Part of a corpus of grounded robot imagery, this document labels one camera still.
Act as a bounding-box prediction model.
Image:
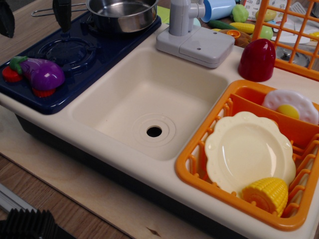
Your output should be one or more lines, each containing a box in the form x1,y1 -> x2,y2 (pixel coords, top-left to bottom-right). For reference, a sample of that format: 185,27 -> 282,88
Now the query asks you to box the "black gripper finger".
0,0 -> 15,38
52,0 -> 72,33

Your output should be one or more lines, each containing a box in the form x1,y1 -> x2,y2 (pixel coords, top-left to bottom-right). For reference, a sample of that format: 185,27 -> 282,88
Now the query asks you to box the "purple toy eggplant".
9,56 -> 65,91

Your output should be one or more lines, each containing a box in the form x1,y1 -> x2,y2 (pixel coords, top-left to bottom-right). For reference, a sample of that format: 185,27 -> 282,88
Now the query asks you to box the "dark blue toy stove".
0,12 -> 161,115

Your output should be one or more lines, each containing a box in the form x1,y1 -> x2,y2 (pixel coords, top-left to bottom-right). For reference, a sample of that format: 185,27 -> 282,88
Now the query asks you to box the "red stove knob left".
2,66 -> 23,83

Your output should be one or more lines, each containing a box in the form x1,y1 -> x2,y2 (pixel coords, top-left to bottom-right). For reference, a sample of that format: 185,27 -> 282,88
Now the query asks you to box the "red stove knob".
32,88 -> 56,98
2,66 -> 23,83

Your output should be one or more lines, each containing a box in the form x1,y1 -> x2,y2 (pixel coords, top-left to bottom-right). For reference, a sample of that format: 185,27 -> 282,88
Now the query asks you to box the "red stove knob right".
32,88 -> 56,98

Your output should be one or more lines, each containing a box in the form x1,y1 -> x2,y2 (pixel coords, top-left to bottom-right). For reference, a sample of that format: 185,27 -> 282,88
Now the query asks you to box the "cream toy sink unit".
0,33 -> 319,239

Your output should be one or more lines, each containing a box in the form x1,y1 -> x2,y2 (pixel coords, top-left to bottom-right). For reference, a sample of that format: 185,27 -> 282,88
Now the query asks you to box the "light blue toy cup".
201,0 -> 236,23

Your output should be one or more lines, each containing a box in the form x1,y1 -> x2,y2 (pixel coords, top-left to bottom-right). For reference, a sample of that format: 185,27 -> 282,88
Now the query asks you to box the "green toy cucumber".
208,20 -> 238,30

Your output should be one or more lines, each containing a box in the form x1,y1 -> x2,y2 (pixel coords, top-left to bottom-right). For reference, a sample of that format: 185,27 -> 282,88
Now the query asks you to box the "grey toy faucet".
156,0 -> 235,68

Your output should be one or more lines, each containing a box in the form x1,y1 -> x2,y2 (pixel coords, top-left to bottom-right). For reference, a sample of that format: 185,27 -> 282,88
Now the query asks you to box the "green toy pepper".
232,4 -> 249,22

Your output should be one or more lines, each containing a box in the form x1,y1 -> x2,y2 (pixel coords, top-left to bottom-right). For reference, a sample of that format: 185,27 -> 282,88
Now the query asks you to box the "brown toy potato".
219,29 -> 252,48

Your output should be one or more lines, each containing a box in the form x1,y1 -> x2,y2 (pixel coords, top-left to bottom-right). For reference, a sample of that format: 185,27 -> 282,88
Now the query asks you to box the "yellow toy corn cob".
230,22 -> 255,34

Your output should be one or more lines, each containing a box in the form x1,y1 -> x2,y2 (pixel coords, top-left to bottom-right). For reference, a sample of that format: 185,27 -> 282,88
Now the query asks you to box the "dark red toy vegetable half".
238,39 -> 276,82

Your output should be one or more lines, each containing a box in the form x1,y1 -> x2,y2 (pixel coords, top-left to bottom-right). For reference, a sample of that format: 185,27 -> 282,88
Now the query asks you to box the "orange dish rack basket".
175,80 -> 319,231

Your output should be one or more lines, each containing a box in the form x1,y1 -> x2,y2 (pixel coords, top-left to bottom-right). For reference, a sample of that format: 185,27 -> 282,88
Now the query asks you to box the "green toy apple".
258,25 -> 273,40

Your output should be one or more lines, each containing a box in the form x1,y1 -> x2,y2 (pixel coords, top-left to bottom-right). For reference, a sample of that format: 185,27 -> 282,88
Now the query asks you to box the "black ribbed robot part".
0,209 -> 74,239

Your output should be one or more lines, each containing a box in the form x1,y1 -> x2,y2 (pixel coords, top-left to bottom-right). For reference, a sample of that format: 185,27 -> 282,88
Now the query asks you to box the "steel pot lid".
277,48 -> 310,67

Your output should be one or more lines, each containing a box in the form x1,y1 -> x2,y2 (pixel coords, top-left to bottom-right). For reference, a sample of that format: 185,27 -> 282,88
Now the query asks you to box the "cream scalloped toy plate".
205,112 -> 296,194

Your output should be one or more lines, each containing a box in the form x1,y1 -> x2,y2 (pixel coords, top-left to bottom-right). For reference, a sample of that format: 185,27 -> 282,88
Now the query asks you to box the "orange plastic grid rack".
252,0 -> 319,81

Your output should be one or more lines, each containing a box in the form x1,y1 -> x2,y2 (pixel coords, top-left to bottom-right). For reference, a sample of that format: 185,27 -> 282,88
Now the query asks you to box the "toy fried egg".
262,90 -> 319,125

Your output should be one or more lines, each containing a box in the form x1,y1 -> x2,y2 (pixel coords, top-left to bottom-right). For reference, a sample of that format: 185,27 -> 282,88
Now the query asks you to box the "yellow toy corn half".
241,177 -> 288,217

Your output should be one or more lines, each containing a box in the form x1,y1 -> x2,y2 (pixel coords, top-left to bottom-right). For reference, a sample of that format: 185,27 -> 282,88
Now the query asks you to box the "steel pan with wire handle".
31,0 -> 158,34

